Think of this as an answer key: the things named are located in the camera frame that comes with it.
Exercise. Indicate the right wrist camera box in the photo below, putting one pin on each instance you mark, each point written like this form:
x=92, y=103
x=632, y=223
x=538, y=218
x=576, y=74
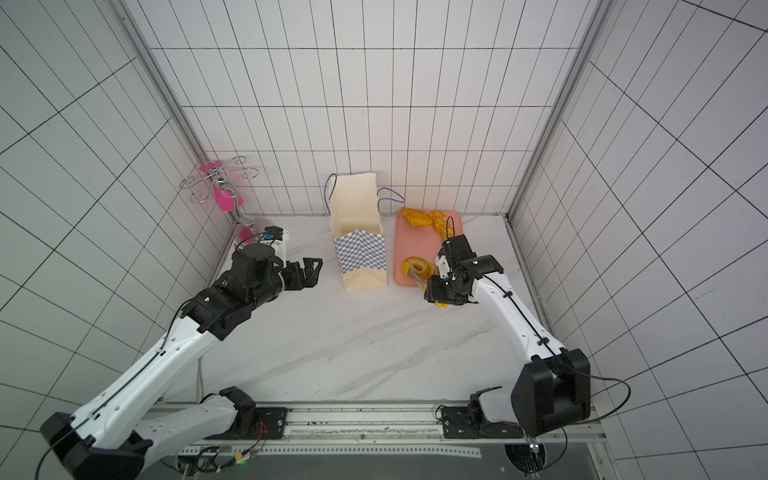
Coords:
x=452, y=253

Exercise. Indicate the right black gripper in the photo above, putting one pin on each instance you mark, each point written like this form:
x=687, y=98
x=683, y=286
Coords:
x=445, y=289

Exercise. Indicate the ring bagel bread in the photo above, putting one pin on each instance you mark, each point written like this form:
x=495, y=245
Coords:
x=417, y=269

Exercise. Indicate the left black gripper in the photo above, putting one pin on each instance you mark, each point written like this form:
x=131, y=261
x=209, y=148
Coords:
x=312, y=277

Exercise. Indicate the pink plastic tray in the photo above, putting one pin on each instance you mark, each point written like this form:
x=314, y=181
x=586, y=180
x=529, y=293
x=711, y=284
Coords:
x=418, y=242

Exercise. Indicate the silver pink mug tree stand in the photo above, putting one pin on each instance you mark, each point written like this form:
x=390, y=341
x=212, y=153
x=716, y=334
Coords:
x=219, y=178

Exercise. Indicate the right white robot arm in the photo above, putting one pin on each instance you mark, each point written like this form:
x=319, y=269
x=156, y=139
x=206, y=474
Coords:
x=551, y=384

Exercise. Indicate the braided twisted bread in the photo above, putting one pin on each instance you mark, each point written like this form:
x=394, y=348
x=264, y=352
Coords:
x=443, y=224

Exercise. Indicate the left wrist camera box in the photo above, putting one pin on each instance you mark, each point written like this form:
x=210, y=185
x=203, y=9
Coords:
x=277, y=238

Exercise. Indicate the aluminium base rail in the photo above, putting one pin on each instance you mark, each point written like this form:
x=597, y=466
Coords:
x=420, y=428

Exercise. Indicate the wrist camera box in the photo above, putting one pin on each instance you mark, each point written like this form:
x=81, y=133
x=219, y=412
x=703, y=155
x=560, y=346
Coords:
x=277, y=238
x=452, y=253

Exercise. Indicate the checkered paper bag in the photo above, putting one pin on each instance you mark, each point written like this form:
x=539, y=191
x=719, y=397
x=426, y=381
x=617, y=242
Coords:
x=353, y=203

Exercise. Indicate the small orange bun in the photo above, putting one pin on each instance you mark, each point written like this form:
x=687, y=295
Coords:
x=416, y=218

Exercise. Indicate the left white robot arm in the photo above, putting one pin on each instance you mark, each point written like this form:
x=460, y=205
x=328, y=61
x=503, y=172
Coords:
x=109, y=437

